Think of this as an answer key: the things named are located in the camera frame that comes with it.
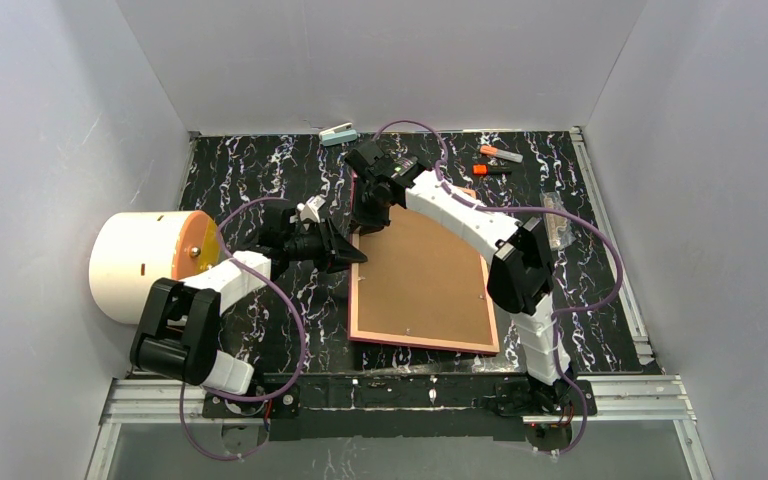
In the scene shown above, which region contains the brown cardboard backing board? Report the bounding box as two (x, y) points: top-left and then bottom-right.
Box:
(354, 201), (495, 347)

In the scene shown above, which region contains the pink picture frame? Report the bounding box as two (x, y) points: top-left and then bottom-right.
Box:
(347, 173), (501, 357)

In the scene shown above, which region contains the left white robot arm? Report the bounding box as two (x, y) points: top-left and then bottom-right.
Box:
(130, 196), (367, 402)

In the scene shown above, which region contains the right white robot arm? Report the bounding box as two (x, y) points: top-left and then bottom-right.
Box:
(345, 140), (574, 411)

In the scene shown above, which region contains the light blue stapler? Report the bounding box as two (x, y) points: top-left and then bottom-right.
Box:
(318, 122), (359, 147)

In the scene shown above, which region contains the orange black marker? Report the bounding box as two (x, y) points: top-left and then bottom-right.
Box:
(472, 164), (512, 177)

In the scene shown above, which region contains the orange grey marker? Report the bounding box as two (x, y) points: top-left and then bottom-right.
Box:
(479, 145), (523, 163)

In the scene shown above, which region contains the white cylinder container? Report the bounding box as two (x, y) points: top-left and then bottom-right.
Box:
(88, 210), (220, 325)

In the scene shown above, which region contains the clear plastic packet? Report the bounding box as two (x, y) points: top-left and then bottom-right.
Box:
(540, 192), (575, 251)

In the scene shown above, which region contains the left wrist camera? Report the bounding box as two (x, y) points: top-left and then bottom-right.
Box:
(296, 195), (325, 225)

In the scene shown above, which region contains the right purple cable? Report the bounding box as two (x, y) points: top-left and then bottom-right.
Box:
(371, 119), (625, 458)

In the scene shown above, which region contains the purple cable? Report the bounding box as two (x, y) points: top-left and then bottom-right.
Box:
(178, 196), (309, 462)
(371, 119), (625, 458)

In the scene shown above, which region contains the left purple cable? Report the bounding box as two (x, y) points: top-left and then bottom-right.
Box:
(178, 196), (309, 462)

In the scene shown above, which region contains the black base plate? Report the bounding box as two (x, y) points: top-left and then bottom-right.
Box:
(202, 372), (598, 443)

